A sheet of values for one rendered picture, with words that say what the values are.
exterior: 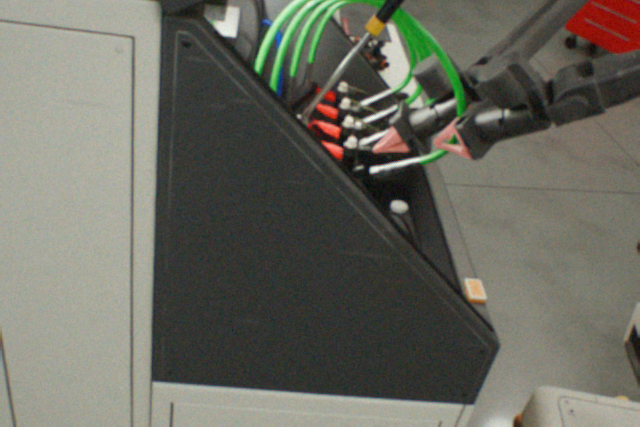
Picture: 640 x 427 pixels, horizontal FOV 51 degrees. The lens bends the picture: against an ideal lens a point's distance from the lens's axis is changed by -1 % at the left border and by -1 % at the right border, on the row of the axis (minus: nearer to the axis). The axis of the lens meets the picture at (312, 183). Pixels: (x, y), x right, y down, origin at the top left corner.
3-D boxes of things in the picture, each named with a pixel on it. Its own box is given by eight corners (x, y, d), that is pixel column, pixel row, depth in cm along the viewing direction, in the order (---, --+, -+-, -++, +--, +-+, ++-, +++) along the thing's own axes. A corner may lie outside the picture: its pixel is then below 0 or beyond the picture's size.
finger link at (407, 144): (362, 123, 132) (402, 100, 127) (382, 150, 134) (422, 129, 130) (356, 140, 126) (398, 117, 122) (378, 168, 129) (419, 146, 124)
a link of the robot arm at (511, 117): (551, 136, 98) (562, 110, 101) (527, 103, 96) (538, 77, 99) (513, 146, 104) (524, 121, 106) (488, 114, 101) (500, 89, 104)
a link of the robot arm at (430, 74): (509, 84, 119) (485, 81, 127) (476, 31, 115) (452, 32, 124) (460, 127, 118) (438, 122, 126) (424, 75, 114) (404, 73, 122)
